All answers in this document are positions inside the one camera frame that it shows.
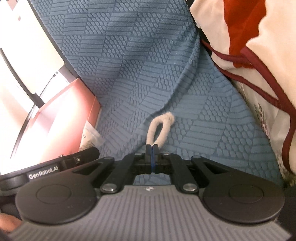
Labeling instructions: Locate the cream plush rope loop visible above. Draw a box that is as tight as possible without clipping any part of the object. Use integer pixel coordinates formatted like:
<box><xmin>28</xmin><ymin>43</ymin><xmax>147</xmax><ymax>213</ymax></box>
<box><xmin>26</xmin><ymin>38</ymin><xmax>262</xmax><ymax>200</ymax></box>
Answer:
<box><xmin>145</xmin><ymin>111</ymin><xmax>176</xmax><ymax>147</ymax></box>

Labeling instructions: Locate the person's hand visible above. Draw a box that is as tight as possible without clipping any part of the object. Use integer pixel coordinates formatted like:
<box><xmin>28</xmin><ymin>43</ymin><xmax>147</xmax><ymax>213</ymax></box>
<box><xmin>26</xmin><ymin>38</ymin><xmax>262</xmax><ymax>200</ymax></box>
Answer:
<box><xmin>0</xmin><ymin>213</ymin><xmax>22</xmax><ymax>233</ymax></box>

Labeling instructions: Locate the clear printed plastic bag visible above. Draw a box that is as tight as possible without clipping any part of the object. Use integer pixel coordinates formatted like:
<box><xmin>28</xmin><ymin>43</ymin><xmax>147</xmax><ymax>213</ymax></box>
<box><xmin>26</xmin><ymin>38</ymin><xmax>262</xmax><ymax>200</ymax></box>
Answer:
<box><xmin>79</xmin><ymin>121</ymin><xmax>105</xmax><ymax>151</ymax></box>

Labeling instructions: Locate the orange storage box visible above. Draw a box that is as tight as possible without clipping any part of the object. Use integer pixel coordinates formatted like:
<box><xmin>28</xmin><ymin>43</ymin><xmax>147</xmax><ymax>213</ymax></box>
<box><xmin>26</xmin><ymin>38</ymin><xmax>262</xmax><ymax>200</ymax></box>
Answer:
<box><xmin>12</xmin><ymin>78</ymin><xmax>101</xmax><ymax>163</ymax></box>

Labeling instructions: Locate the blue textured sofa cover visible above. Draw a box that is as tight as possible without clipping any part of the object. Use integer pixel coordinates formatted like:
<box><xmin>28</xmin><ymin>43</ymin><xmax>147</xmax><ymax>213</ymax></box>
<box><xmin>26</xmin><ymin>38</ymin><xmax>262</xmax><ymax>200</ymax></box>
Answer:
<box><xmin>31</xmin><ymin>1</ymin><xmax>283</xmax><ymax>185</ymax></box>

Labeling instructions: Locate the white chair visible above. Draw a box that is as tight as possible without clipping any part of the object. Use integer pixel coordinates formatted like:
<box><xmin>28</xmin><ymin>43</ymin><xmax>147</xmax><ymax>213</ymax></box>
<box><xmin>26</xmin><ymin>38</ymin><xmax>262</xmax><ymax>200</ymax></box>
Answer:
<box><xmin>1</xmin><ymin>1</ymin><xmax>69</xmax><ymax>159</ymax></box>

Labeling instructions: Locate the floral cushion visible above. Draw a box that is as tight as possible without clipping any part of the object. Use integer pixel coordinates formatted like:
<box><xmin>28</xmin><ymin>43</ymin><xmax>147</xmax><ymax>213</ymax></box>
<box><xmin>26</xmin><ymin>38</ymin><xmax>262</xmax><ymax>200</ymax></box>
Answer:
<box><xmin>235</xmin><ymin>81</ymin><xmax>295</xmax><ymax>186</ymax></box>

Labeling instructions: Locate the cream red black blanket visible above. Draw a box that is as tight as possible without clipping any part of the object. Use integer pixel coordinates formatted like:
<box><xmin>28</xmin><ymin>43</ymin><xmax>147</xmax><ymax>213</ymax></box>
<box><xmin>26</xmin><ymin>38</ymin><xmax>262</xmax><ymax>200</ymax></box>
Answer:
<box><xmin>187</xmin><ymin>1</ymin><xmax>295</xmax><ymax>172</ymax></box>

